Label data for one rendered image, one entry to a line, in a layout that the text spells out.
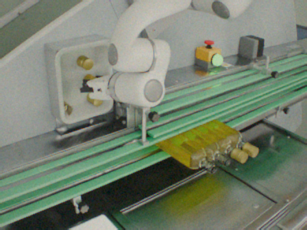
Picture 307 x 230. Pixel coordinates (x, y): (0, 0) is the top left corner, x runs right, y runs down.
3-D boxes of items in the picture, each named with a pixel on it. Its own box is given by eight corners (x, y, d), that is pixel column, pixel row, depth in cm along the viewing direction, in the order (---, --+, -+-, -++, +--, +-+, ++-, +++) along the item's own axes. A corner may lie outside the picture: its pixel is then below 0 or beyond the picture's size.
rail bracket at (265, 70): (247, 69, 135) (273, 79, 126) (249, 52, 132) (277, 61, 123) (253, 67, 138) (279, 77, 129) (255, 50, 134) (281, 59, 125)
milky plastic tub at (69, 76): (51, 115, 100) (62, 126, 94) (43, 44, 90) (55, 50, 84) (99, 100, 110) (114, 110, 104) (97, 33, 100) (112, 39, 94)
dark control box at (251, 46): (237, 53, 148) (252, 58, 143) (239, 36, 145) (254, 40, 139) (248, 50, 153) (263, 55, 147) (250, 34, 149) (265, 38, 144)
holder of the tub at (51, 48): (53, 129, 103) (64, 139, 98) (44, 43, 91) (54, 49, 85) (99, 114, 113) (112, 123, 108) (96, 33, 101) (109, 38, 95)
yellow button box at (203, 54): (194, 64, 133) (207, 69, 128) (195, 45, 129) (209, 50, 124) (206, 60, 137) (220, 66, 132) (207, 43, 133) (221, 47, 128)
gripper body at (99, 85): (108, 107, 81) (88, 103, 90) (143, 96, 86) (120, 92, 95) (102, 77, 79) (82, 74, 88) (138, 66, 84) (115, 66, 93)
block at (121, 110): (113, 120, 109) (125, 129, 104) (112, 94, 105) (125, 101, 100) (123, 118, 111) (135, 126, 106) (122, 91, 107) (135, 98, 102)
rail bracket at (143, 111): (126, 135, 105) (151, 153, 97) (125, 84, 98) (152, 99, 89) (133, 132, 107) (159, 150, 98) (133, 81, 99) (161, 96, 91)
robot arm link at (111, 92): (112, 108, 79) (106, 107, 81) (143, 98, 84) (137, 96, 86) (106, 77, 77) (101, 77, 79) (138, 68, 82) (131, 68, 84)
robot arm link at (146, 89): (141, 36, 69) (177, 39, 75) (115, 38, 77) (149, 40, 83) (140, 109, 71) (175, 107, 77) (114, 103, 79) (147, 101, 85)
